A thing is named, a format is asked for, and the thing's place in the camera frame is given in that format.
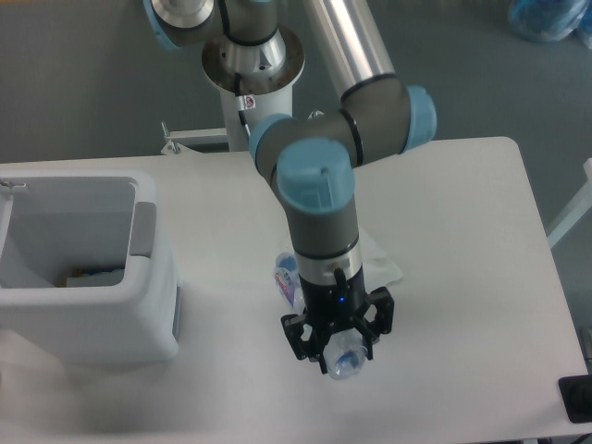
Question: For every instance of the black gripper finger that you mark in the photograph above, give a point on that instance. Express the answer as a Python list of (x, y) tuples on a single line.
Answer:
[(374, 318), (307, 337)]

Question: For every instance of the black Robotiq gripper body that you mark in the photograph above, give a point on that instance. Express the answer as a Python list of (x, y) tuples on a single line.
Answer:
[(336, 307)]

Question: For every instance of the clear crushed plastic bottle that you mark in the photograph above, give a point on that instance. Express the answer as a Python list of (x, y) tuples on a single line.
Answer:
[(345, 353)]

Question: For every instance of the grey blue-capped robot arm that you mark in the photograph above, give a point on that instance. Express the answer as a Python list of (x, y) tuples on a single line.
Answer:
[(308, 164)]

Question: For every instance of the white trash can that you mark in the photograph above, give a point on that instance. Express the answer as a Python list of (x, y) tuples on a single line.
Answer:
[(52, 219)]

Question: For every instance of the white plastic medical packaging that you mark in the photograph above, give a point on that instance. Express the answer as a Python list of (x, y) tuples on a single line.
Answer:
[(379, 269)]

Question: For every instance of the black device at table edge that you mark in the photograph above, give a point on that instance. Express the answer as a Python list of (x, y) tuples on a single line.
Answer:
[(576, 397)]

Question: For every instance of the blue plastic bag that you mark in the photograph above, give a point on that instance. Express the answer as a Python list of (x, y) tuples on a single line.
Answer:
[(546, 21)]

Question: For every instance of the white metal base frame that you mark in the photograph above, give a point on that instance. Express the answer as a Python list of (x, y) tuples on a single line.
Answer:
[(194, 136)]

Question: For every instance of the white frame leg right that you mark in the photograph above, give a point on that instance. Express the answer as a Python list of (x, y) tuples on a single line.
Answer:
[(572, 212)]

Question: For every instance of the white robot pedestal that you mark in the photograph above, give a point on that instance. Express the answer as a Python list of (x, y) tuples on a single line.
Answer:
[(255, 78)]

